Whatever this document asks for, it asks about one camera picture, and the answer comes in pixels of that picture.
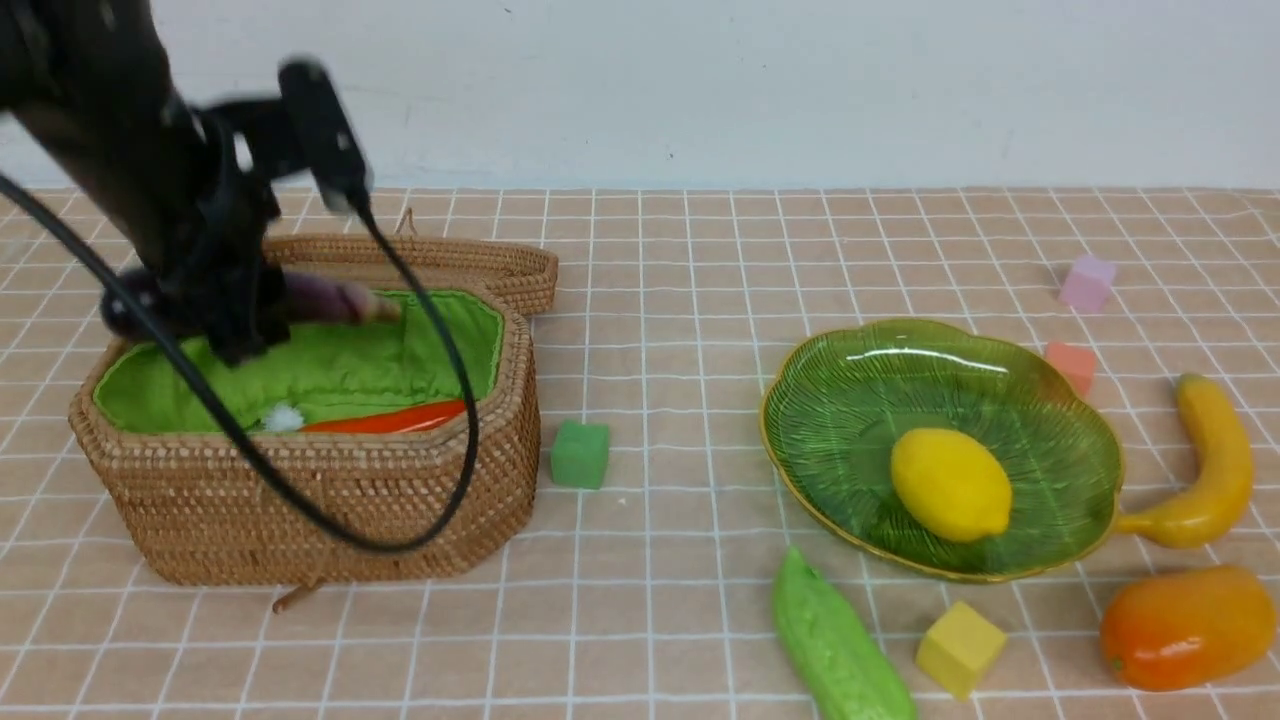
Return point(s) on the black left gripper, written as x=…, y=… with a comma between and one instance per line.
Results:
x=211, y=217

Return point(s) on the purple toy eggplant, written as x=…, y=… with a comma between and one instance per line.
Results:
x=306, y=298

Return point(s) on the orange toy carrot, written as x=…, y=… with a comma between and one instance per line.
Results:
x=413, y=419

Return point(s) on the green toy bitter gourd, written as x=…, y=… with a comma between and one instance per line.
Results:
x=835, y=657

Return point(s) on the yellow toy lemon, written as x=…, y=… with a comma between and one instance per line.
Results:
x=951, y=484

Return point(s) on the orange toy mango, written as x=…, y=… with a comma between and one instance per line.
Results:
x=1180, y=630

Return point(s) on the yellow toy banana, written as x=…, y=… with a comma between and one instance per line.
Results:
x=1208, y=508

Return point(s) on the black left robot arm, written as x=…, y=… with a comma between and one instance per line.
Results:
x=91, y=82

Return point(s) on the green fabric basket lining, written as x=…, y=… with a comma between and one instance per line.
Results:
x=328, y=372

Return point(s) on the white pompom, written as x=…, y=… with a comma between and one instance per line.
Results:
x=283, y=418

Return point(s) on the woven rattan basket lid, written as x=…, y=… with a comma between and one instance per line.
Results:
x=520, y=275

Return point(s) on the green foam cube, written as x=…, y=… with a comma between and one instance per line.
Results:
x=579, y=456

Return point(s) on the green glass leaf plate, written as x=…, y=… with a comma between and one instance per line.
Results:
x=841, y=400

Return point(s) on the yellow foam cube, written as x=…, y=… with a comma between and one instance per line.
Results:
x=959, y=649

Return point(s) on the orange foam cube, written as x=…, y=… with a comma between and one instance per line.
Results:
x=1077, y=363

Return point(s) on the pink foam cube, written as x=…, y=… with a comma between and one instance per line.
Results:
x=1088, y=285

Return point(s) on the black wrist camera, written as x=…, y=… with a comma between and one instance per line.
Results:
x=304, y=128

